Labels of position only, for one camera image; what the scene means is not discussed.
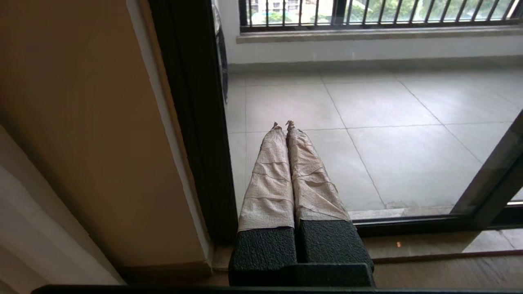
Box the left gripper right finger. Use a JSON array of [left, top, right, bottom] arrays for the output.
[[285, 120, 375, 286]]

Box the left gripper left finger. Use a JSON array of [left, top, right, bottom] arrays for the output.
[[228, 122, 299, 286]]

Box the black framed sliding glass door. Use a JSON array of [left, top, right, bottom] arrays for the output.
[[488, 186, 523, 230], [176, 0, 523, 245]]

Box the silver front-loading washing machine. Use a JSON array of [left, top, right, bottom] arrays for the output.
[[212, 0, 229, 103]]

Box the long stone window sill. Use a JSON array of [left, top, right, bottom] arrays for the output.
[[236, 24, 523, 45]]

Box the long black metal window railing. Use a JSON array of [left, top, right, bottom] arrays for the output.
[[239, 0, 523, 33]]

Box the black outer door frame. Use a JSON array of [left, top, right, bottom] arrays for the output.
[[147, 0, 217, 245]]

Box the black window frame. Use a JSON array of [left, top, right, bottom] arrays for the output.
[[332, 0, 348, 26]]

